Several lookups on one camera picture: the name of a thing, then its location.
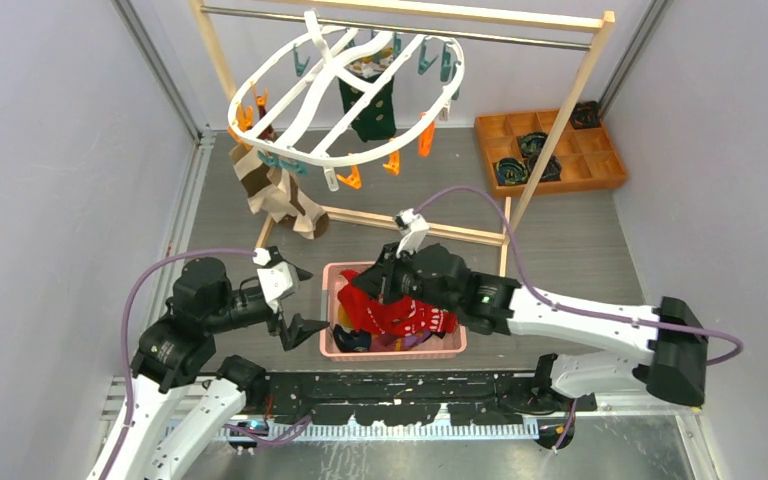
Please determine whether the yellow maroon striped sock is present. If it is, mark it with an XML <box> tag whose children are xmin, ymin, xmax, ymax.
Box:
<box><xmin>368</xmin><ymin>331</ymin><xmax>432</xmax><ymax>352</ymax></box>

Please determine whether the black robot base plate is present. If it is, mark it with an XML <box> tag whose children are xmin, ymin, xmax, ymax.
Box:
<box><xmin>242</xmin><ymin>370</ymin><xmax>597</xmax><ymax>426</ymax></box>

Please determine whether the striped beige maroon sock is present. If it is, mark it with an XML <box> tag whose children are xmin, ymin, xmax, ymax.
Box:
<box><xmin>229</xmin><ymin>129</ymin><xmax>330</xmax><ymax>240</ymax></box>

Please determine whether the rolled dark sock in tray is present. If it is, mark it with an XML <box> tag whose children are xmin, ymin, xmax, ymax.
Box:
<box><xmin>516</xmin><ymin>131</ymin><xmax>548</xmax><ymax>159</ymax></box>

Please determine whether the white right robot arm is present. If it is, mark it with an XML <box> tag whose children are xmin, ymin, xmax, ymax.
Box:
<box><xmin>351</xmin><ymin>244</ymin><xmax>709</xmax><ymax>411</ymax></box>

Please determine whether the navy santa sock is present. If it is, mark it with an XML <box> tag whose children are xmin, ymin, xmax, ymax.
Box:
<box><xmin>332</xmin><ymin>325</ymin><xmax>372</xmax><ymax>353</ymax></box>

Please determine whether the orange wooden divided tray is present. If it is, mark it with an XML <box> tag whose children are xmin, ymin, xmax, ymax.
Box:
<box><xmin>474</xmin><ymin>110</ymin><xmax>628</xmax><ymax>198</ymax></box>

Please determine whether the wooden clothes rack frame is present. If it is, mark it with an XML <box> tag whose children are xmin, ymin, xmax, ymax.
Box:
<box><xmin>188</xmin><ymin>0</ymin><xmax>617</xmax><ymax>280</ymax></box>

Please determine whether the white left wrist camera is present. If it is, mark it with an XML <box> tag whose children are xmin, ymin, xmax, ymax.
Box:
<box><xmin>253</xmin><ymin>248</ymin><xmax>300</xmax><ymax>307</ymax></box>

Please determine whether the plain red sock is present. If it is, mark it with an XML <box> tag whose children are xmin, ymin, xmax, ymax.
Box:
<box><xmin>337</xmin><ymin>269</ymin><xmax>415</xmax><ymax>336</ymax></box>

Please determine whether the white oval clip hanger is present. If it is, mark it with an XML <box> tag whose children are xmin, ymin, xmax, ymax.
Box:
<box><xmin>227</xmin><ymin>10</ymin><xmax>466</xmax><ymax>169</ymax></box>

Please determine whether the metal hanging rod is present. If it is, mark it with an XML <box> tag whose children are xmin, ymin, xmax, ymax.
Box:
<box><xmin>198</xmin><ymin>6</ymin><xmax>590</xmax><ymax>52</ymax></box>

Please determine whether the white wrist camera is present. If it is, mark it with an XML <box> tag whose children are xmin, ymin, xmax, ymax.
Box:
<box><xmin>253</xmin><ymin>248</ymin><xmax>300</xmax><ymax>307</ymax></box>
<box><xmin>394</xmin><ymin>208</ymin><xmax>430</xmax><ymax>257</ymax></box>

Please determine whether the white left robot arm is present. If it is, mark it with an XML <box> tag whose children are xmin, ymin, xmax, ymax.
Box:
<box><xmin>88</xmin><ymin>247</ymin><xmax>328</xmax><ymax>479</ymax></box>

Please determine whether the green sock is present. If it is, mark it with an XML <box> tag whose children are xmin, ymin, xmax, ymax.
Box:
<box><xmin>338</xmin><ymin>55</ymin><xmax>397</xmax><ymax>142</ymax></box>

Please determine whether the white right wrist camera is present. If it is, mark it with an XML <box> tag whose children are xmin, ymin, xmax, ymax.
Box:
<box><xmin>394</xmin><ymin>208</ymin><xmax>430</xmax><ymax>257</ymax></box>

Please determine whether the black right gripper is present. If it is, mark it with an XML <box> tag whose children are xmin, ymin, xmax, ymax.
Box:
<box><xmin>352</xmin><ymin>243</ymin><xmax>457</xmax><ymax>315</ymax></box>

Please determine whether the pink perforated plastic basket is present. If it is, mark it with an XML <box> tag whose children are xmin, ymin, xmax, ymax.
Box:
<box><xmin>318</xmin><ymin>262</ymin><xmax>467</xmax><ymax>363</ymax></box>

